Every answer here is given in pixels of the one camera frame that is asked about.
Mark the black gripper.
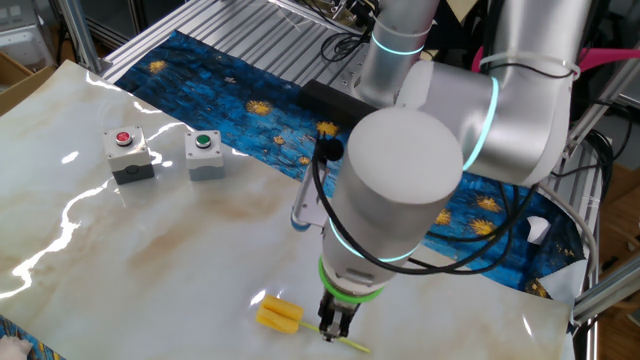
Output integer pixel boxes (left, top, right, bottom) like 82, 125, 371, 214
318, 291, 362, 345

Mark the aluminium frame post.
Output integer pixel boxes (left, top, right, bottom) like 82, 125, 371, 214
52, 0, 104, 75

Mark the cardboard box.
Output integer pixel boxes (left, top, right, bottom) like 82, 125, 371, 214
0, 49, 56, 116

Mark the grey metal cabinet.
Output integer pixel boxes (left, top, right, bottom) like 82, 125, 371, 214
0, 0, 57, 74

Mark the yellow sponge brush green handle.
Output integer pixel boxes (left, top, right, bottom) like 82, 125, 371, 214
254, 293, 374, 355

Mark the marble pattern table sheet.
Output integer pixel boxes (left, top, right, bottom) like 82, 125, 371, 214
0, 59, 574, 360

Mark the thick grey cable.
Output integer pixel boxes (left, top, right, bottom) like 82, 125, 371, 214
537, 182, 600, 281

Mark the white paper scrap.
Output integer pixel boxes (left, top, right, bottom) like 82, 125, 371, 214
527, 215, 551, 246

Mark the green flange ring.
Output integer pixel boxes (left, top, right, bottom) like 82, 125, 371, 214
317, 257, 386, 305

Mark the green push button box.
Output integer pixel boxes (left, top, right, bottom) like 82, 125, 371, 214
183, 129, 226, 182

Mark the pink watering can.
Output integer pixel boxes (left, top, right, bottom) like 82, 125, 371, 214
470, 45, 640, 74

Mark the diagonal aluminium bar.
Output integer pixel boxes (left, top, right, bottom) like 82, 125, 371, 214
559, 47, 640, 159

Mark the red push button box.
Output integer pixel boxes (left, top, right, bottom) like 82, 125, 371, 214
102, 124, 156, 186

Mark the blue starry painted cloth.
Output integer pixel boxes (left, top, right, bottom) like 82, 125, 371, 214
0, 313, 66, 360
113, 28, 587, 294

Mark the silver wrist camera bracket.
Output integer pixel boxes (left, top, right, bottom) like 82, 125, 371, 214
290, 169, 329, 234

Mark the black camera cable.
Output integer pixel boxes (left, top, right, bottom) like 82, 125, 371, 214
310, 135, 539, 277

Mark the white fluffy cloth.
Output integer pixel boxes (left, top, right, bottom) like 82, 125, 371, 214
0, 334, 31, 360

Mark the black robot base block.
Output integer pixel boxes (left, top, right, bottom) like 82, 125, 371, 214
298, 78, 381, 129

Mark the aluminium frame rail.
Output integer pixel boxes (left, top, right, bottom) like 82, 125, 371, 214
572, 257, 640, 324

